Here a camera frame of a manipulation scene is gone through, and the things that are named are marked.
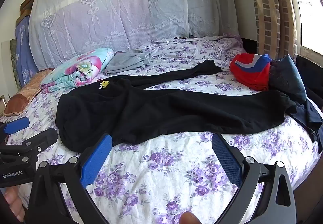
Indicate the navy cloth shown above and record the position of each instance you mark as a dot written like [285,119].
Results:
[310,115]

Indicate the grey garment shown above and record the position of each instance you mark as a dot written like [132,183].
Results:
[126,62]

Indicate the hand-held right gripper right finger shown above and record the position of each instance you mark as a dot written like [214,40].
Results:
[227,160]

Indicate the bed with purple floral sheet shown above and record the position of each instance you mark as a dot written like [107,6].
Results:
[156,168]

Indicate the black pants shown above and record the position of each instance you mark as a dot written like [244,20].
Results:
[151,110]

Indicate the person's right hand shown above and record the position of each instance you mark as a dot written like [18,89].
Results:
[188,218]

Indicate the checkered brown curtain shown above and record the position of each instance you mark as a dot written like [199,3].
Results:
[272,11]

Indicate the orange pillow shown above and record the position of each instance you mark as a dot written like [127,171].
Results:
[25,90]

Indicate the person's left hand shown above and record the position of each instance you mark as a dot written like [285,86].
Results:
[14,203]

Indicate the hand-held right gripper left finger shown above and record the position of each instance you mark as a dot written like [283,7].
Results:
[97,160]

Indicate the window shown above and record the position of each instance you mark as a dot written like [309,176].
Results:
[313,24]

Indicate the red and blue garment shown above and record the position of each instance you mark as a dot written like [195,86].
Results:
[252,75]

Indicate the dark blue-grey garment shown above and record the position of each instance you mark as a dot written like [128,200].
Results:
[287,77]

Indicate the folded teal pink floral quilt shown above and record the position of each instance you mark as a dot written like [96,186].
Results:
[80,69]

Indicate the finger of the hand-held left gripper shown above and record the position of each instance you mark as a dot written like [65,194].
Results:
[43,138]
[16,124]

